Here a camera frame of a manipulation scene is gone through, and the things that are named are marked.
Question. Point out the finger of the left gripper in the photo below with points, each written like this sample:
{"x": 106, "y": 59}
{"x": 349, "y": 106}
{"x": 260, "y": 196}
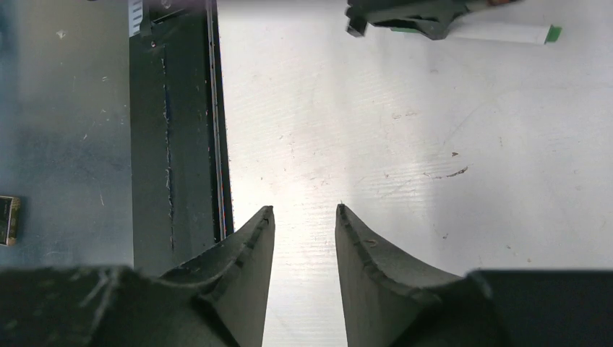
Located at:
{"x": 431, "y": 18}

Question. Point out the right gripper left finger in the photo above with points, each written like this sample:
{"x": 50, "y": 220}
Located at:
{"x": 218, "y": 298}

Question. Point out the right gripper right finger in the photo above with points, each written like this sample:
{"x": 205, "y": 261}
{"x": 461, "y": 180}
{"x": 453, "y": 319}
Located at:
{"x": 391, "y": 298}

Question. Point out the dark green cap marker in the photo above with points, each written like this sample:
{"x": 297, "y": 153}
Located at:
{"x": 505, "y": 32}

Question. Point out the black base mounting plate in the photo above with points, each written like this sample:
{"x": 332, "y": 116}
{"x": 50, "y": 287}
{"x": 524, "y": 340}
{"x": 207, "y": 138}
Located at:
{"x": 181, "y": 187}

